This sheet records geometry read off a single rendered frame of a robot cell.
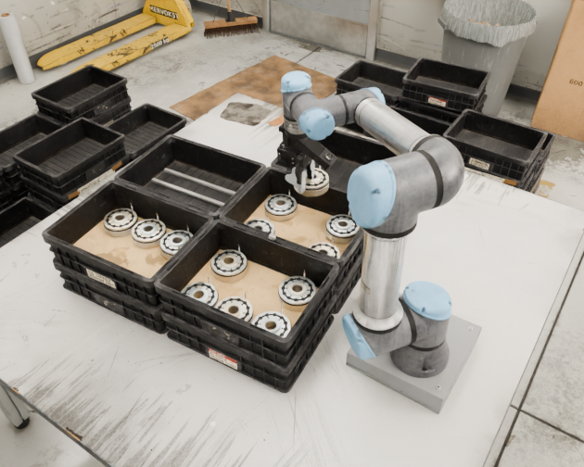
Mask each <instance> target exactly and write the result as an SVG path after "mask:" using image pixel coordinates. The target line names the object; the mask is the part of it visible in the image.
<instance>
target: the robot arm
mask: <svg viewBox="0 0 584 467"><path fill-rule="evenodd" d="M281 86H282V89H281V92H282V103H283V113H284V122H283V124H282V125H281V126H279V132H281V133H282V135H283V141H282V142H281V144H280V145H279V146H278V147H277V157H278V163H279V164H283V165H285V166H287V167H289V168H291V166H293V167H295V168H293V169H292V173H291V174H287V175H286V180H287V181H288V182H289V183H292V184H293V185H295V186H296V187H297V188H298V191H299V193H300V194H303V192H304V191H305V190H306V188H305V184H306V182H305V178H306V173H307V175H308V179H313V175H314V171H315V165H316V163H317V164H319V165H320V166H321V167H322V168H324V169H325V170H329V169H330V168H331V166H332V165H333V164H334V163H335V161H336V156H335V155H334V154H333V153H331V152H330V151H329V150H328V149H327V148H325V147H324V146H323V145H321V144H320V143H319V142H318V141H319V140H323V139H325V137H327V136H329V135H330V134H331V133H332V132H333V130H334V128H335V127H338V126H342V125H346V124H350V123H354V122H356V123H357V124H358V125H359V126H361V127H362V128H363V129H364V130H366V131H367V132H368V133H369V134H371V135H372V136H373V137H374V138H375V139H376V140H378V141H379V142H380V143H381V144H383V145H384V146H385V147H387V148H388V149H389V150H390V151H392V152H393V153H394V154H395V155H396V156H395V157H393V158H386V159H382V160H375V161H372V162H370V163H369V164H366V165H363V166H360V167H359V168H358V169H356V170H355V171H354V172H353V173H352V174H351V176H350V178H349V184H348V201H349V211H350V213H351V216H352V218H353V219H354V220H355V222H356V223H357V224H358V225H359V226H361V228H362V229H363V230H364V242H363V255H362V279H361V292H360V295H359V296H358V297H357V298H356V300H355V301H354V303H353V306H352V313H347V314H346V315H344V316H343V317H342V325H343V328H344V332H345V334H346V337H347V339H348V341H349V344H350V346H351V347H352V349H353V351H354V352H355V354H356V355H357V356H358V357H359V358H360V359H361V360H368V359H371V358H377V356H380V355H383V354H385V353H388V352H390V357H391V359H392V361H393V363H394V364H395V366H396V367H397V368H398V369H399V370H401V371H402V372H404V373H406V374H408V375H410V376H412V377H417V378H429V377H433V376H436V375H438V374H440V373H441V372H442V371H443V370H444V369H445V368H446V366H447V364H448V360H449V356H450V351H449V347H448V344H447V341H446V334H447V330H448V325H449V320H450V316H451V297H450V295H449V293H448V292H447V291H446V290H445V289H444V288H443V287H441V286H440V285H438V284H433V283H431V282H428V281H415V282H411V283H409V284H408V285H407V286H406V287H405V289H404V290H403V293H402V296H400V297H399V293H400V281H401V275H402V268H403V261H404V255H405V248H406V242H407V236H408V235H410V234H411V233H412V232H413V231H414V230H415V228H416V225H417V220H418V214H419V213H421V212H424V211H427V210H430V209H433V208H438V207H441V206H443V205H445V204H447V203H449V202H450V201H451V200H452V199H453V198H454V197H455V196H456V195H457V194H458V192H459V191H460V189H461V187H462V185H463V179H464V163H463V158H462V156H461V154H460V152H459V151H458V149H457V148H456V147H455V146H454V145H453V144H452V143H451V142H450V141H448V140H447V139H445V138H444V137H442V136H440V135H438V134H429V133H427V132H425V131H424V130H422V129H421V128H419V127H418V126H416V125H415V124H413V123H412V122H410V121H409V120H407V119H405V118H404V117H402V116H401V115H400V114H399V113H397V112H396V111H394V110H393V109H391V108H390V107H388V106H387V105H385V99H384V96H383V94H381V91H380V90H379V89H378V88H376V87H371V88H362V89H360V90H357V91H353V92H349V93H344V94H341V95H333V96H329V97H325V98H321V99H318V98H317V97H316V95H315V94H314V93H313V92H312V90H311V77H310V76H309V74H307V73H306V72H303V71H298V70H297V71H291V72H288V73H287V74H285V75H284V76H283V78H282V80H281ZM281 145H282V146H281ZM279 153H280V158H281V160H280V159H279Z"/></svg>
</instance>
